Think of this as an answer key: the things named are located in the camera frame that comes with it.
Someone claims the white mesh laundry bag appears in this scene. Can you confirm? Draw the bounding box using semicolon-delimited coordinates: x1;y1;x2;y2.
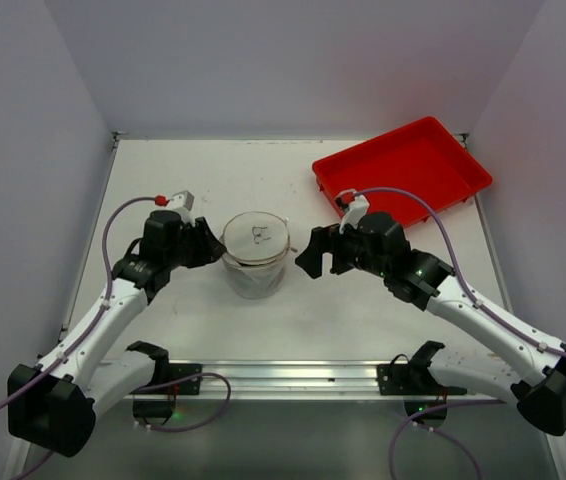
221;211;291;300

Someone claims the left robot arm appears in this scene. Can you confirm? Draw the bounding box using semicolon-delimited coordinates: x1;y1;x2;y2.
7;210;225;457

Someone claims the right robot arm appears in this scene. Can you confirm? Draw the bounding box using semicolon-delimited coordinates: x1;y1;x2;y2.
295;213;566;436

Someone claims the red plastic tray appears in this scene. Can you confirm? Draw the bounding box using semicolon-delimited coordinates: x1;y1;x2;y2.
311;116;493;225

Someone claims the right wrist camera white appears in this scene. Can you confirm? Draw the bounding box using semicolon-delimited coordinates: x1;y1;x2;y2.
335;189;370;234

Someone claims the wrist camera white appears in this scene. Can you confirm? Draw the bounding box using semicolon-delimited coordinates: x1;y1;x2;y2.
154;190;195;225
335;189;370;234

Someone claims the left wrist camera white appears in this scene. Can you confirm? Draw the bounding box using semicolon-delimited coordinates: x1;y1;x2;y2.
154;190;195;225

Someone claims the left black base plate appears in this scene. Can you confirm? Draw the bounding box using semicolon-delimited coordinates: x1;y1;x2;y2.
126;341;202;396

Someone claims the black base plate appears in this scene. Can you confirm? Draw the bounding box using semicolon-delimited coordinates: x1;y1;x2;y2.
126;341;202;396
376;341;468;397

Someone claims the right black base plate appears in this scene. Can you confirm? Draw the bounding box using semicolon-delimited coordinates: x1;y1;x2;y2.
376;341;468;397

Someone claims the aluminium mounting rail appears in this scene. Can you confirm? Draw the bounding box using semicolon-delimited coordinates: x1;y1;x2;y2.
107;359;524;401

